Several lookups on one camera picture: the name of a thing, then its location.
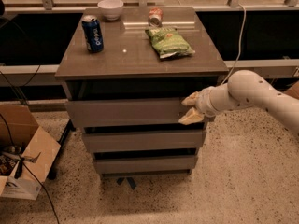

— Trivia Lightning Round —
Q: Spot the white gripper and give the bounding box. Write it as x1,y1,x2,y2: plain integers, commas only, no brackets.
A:
178,87,219,125

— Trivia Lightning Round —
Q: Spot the grey top drawer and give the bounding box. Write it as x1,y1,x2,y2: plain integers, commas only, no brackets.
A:
65,98,190,128

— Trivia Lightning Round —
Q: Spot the grey drawer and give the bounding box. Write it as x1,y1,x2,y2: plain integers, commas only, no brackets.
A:
93,155,197,175
82,129,206,152
65,98,190,128

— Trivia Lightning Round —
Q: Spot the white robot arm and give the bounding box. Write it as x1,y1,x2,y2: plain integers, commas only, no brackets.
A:
178,70,299,136

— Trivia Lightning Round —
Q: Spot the grey bottom drawer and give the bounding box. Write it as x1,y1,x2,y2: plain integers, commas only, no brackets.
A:
93,155,197,175

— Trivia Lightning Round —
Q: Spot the grey drawer cabinet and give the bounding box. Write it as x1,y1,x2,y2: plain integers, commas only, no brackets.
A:
55,7,228,177

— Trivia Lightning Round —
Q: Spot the grey middle drawer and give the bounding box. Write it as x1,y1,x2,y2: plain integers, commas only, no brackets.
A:
82,129,206,152

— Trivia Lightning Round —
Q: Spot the green chip bag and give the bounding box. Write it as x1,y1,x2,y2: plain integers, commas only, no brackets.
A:
145,27,195,60

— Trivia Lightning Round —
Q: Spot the blue tape cross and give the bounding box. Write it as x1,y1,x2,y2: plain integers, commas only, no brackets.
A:
117,177,136,189

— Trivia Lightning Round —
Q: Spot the red white tipped can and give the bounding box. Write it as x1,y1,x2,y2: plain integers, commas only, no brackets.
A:
149,7,163,27

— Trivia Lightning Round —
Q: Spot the blue Pepsi can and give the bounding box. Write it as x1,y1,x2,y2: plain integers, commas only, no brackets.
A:
81,15,104,52

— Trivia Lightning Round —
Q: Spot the white bowl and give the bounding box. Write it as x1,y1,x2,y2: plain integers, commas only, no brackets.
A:
97,0,124,21

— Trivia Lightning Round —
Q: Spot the cardboard box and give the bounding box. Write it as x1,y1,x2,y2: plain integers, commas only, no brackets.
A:
0,105,60,200

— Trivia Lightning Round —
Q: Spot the white cable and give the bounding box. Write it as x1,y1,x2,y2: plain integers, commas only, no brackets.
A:
220,3,247,86

